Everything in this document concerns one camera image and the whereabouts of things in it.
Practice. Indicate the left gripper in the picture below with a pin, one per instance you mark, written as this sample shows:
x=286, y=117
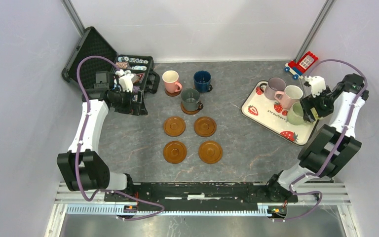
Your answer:
x=137, y=108

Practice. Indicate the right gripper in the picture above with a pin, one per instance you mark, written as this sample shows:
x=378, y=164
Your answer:
x=310, y=102

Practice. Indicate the light green mug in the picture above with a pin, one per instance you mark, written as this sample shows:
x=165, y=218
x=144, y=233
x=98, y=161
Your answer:
x=295, y=115

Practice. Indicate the dark brown coaster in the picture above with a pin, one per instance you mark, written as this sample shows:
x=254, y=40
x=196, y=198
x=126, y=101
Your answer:
x=172, y=94

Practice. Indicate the grooved wooden coaster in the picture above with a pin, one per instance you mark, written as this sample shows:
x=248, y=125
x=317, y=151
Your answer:
x=189, y=112

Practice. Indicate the dark green mug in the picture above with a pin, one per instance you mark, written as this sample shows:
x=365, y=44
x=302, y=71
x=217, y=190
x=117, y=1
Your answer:
x=190, y=99

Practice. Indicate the dark blue mug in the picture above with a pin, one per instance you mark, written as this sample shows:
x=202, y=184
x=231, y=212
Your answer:
x=202, y=77

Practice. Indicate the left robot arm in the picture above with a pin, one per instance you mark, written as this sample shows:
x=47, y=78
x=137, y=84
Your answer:
x=81, y=166

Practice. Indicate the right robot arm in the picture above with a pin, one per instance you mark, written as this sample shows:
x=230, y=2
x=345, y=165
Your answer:
x=334, y=144

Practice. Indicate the cream pink mug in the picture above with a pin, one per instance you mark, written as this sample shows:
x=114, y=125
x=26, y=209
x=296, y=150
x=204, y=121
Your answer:
x=288, y=96

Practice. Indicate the red blue toy truck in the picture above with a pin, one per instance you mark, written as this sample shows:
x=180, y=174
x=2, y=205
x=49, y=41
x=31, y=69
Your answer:
x=298, y=69

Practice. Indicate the mauve mug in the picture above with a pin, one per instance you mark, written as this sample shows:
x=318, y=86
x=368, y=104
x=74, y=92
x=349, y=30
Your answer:
x=270, y=87

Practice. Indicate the strawberry pattern tray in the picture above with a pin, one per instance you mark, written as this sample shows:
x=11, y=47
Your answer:
x=272, y=116

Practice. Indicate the black poker chip case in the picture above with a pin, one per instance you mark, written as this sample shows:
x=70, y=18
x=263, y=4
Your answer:
x=93, y=64

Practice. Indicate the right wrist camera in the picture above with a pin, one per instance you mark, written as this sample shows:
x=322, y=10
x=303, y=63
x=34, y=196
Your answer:
x=317, y=84

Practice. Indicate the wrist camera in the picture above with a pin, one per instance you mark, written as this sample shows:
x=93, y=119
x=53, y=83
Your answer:
x=124, y=81
x=317, y=84

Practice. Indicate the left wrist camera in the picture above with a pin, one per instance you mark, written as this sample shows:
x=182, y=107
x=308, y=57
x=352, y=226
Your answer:
x=124, y=81

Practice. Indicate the aluminium frame rail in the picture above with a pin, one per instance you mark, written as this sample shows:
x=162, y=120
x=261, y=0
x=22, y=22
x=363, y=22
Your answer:
x=202, y=212

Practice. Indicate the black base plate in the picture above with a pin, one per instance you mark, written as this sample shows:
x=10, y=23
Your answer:
x=201, y=196

